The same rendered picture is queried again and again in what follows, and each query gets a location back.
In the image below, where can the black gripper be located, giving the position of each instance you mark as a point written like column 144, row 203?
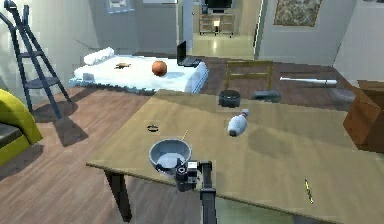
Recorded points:
column 182, row 177

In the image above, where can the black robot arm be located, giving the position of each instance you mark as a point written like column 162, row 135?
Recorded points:
column 207, row 196

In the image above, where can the grey mixing bowl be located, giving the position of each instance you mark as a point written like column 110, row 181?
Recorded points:
column 170, row 154

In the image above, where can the white bed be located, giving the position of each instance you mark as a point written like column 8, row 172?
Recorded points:
column 140, row 75

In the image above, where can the thin wooden pencil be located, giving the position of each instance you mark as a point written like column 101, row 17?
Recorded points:
column 185, row 134

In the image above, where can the white bowling pin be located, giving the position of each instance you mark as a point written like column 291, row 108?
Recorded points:
column 238, row 124

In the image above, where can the black round pot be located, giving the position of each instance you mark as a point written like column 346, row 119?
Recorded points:
column 229, row 98

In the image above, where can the olive wooden table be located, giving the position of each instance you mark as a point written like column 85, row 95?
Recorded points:
column 266, row 156

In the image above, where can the orange basketball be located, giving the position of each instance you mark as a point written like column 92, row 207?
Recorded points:
column 159, row 68

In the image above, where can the black laptop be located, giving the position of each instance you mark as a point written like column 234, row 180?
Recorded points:
column 185, row 57

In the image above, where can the dark grey flat box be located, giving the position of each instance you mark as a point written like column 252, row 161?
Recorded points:
column 266, row 96

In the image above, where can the small brown flat object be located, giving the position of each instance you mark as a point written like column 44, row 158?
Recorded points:
column 122, row 65

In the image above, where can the olive wooden chair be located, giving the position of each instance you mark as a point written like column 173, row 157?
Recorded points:
column 248, row 75

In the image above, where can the white pillow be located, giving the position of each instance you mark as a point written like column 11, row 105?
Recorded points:
column 98, row 55

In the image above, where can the yellow black pen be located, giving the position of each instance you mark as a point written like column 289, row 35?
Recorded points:
column 309, row 191

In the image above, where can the grey room door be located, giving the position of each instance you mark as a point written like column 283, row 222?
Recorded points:
column 187, row 25

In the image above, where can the wooden television stand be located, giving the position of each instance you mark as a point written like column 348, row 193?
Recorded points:
column 216, row 23

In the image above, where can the white baseball bat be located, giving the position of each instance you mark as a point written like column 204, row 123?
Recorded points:
column 308, row 80

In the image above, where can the black television set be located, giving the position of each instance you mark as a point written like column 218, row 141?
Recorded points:
column 218, row 4

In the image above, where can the yellow green armchair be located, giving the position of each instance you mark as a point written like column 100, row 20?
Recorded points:
column 15, row 123

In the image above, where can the dark blue step ladder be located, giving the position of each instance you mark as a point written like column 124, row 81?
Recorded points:
column 33, row 60

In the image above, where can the brown cardboard box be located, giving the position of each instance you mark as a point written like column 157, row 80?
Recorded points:
column 365, row 116

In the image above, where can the floral framed wall picture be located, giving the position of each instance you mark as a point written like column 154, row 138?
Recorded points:
column 296, row 12

